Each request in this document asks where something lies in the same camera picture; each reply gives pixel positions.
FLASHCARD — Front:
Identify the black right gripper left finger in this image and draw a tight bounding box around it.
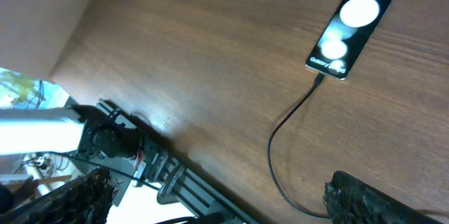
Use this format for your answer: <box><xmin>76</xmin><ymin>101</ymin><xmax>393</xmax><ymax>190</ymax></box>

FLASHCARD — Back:
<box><xmin>1</xmin><ymin>168</ymin><xmax>116</xmax><ymax>224</ymax></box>

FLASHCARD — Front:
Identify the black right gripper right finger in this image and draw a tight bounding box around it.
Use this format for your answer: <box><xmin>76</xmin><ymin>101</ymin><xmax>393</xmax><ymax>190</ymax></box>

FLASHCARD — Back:
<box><xmin>323</xmin><ymin>171</ymin><xmax>441</xmax><ymax>224</ymax></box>

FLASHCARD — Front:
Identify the black charging cable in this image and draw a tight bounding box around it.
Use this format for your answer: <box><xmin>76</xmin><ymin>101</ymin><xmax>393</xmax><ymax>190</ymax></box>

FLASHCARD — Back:
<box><xmin>267</xmin><ymin>72</ymin><xmax>333</xmax><ymax>220</ymax></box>

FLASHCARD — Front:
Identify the black Galaxy smartphone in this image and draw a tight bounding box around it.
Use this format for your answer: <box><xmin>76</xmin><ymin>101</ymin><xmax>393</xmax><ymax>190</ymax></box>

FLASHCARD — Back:
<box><xmin>305</xmin><ymin>0</ymin><xmax>393</xmax><ymax>80</ymax></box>

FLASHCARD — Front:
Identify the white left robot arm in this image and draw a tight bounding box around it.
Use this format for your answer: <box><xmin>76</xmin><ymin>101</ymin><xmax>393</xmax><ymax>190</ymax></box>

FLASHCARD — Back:
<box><xmin>1</xmin><ymin>105</ymin><xmax>143</xmax><ymax>159</ymax></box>

